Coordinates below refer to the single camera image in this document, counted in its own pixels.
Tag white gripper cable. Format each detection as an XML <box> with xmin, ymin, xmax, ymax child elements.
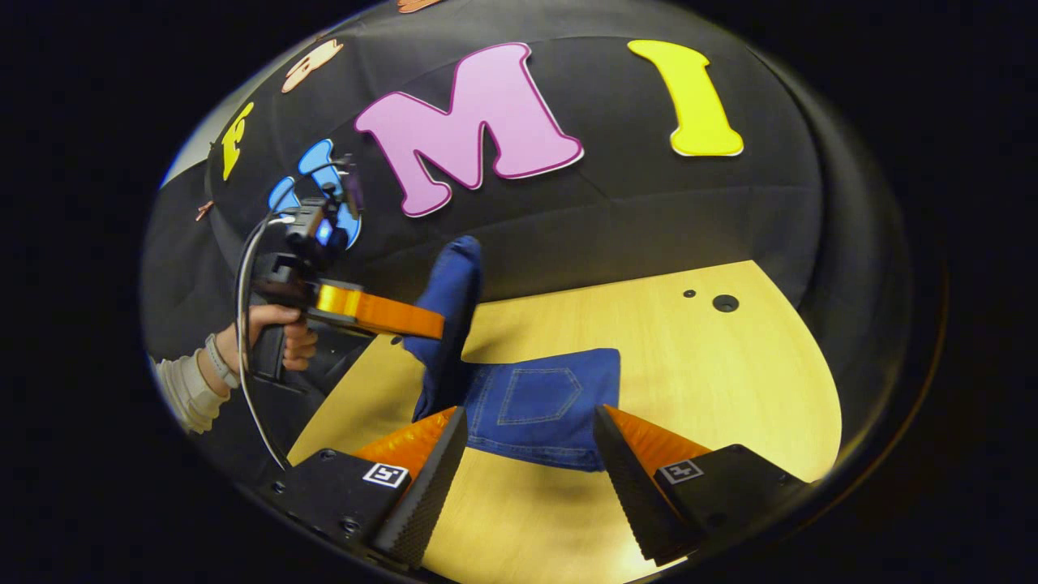
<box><xmin>234</xmin><ymin>211</ymin><xmax>291</xmax><ymax>471</ymax></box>

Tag white wristband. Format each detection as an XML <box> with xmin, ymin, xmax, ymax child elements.
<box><xmin>204</xmin><ymin>334</ymin><xmax>241</xmax><ymax>390</ymax></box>

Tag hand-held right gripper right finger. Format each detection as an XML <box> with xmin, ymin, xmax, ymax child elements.
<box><xmin>594</xmin><ymin>404</ymin><xmax>812</xmax><ymax>567</ymax></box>

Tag black backdrop cloth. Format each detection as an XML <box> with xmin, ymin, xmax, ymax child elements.
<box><xmin>142</xmin><ymin>0</ymin><xmax>909</xmax><ymax>487</ymax></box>

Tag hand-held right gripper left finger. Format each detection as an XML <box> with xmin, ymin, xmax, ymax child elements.
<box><xmin>259</xmin><ymin>406</ymin><xmax>469</xmax><ymax>569</ymax></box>

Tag blue jeans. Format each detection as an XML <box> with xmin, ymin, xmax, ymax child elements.
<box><xmin>403</xmin><ymin>235</ymin><xmax>621</xmax><ymax>473</ymax></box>

